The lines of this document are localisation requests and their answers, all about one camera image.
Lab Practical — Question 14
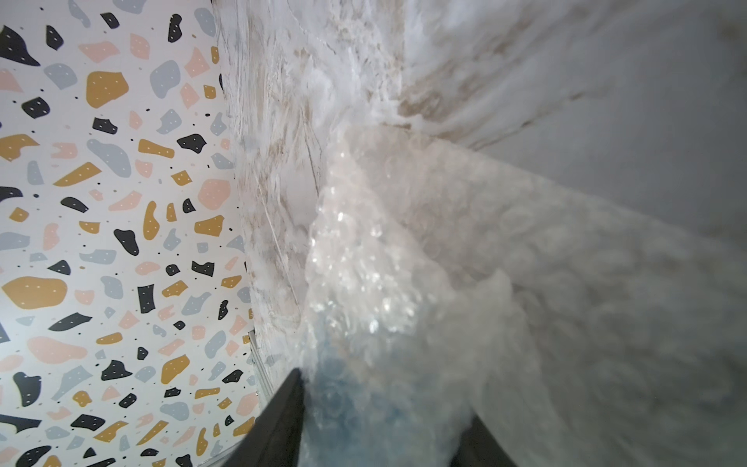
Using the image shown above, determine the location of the small blue ribbed vase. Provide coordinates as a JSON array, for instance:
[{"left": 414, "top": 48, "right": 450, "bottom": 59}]
[{"left": 300, "top": 342, "right": 470, "bottom": 466}]

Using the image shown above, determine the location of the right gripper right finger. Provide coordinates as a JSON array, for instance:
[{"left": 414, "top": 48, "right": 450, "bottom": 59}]
[{"left": 451, "top": 414, "right": 517, "bottom": 467}]

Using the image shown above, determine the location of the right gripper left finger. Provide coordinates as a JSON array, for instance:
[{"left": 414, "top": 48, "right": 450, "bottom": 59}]
[{"left": 224, "top": 368, "right": 305, "bottom": 467}]

